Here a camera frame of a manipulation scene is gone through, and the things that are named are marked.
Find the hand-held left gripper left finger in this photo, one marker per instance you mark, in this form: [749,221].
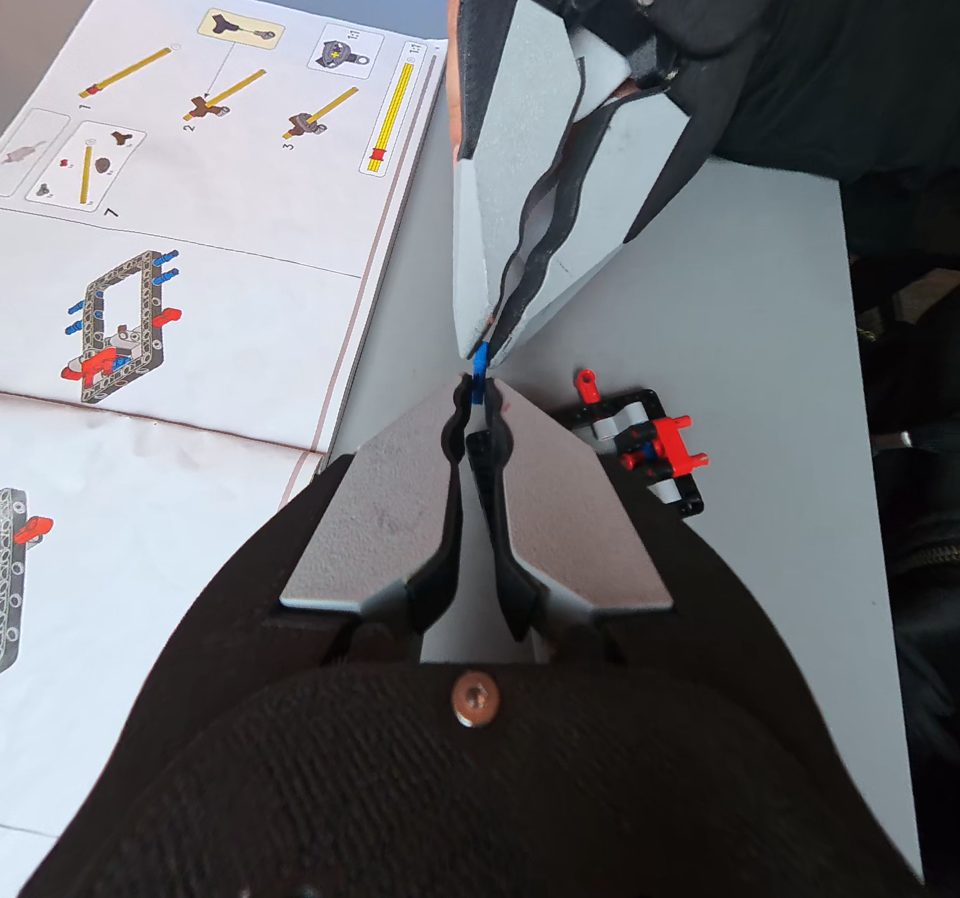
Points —
[375,523]

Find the person's right forearm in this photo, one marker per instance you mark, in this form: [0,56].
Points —
[840,50]

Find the blue lego pin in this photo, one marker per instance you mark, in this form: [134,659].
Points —
[480,373]

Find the person's right hand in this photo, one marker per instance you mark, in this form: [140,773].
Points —
[453,72]

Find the black lego frame assembly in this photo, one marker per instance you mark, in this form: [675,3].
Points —
[652,399]

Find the white lego instruction booklet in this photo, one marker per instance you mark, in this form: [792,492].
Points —
[225,200]

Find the black zip jacket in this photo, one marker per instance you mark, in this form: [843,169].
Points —
[915,538]

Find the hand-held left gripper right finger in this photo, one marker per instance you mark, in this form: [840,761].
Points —
[577,530]

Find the red lego beam piece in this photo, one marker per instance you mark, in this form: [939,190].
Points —
[675,444]

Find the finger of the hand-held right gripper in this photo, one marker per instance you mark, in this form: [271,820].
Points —
[622,177]
[510,125]

